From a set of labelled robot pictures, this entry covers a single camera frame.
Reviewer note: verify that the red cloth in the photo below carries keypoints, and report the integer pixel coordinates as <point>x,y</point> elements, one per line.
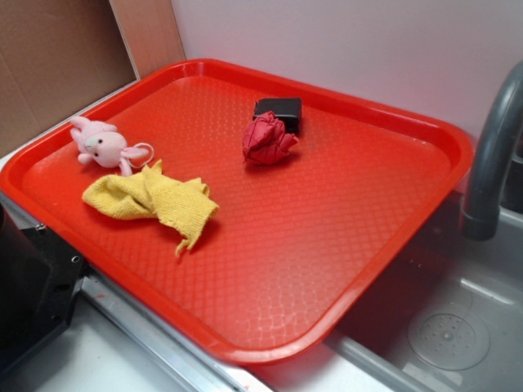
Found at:
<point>265,140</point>

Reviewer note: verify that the black box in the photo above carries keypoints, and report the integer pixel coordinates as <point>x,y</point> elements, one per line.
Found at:
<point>288,110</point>

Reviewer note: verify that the red plastic tray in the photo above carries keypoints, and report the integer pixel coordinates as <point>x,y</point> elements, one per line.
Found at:
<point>293,245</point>

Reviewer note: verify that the yellow knitted cloth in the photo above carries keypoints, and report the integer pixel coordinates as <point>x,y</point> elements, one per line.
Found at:
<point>185,207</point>

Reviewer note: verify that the pink plush bunny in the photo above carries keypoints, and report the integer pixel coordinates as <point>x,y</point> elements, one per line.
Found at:
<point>102,143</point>

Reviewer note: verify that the grey sink basin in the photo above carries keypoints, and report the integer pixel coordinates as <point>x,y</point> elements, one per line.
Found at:
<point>438,266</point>

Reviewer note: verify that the sink drain strainer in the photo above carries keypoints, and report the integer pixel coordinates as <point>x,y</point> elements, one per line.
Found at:
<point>448,337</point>

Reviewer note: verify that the brown cardboard panel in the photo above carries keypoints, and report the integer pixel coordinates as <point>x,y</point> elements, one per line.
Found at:
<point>59,57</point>

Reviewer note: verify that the grey faucet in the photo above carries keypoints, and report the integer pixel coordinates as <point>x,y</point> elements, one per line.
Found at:
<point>495,179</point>

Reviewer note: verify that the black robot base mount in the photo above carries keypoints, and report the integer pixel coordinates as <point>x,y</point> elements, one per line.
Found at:
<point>40,280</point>

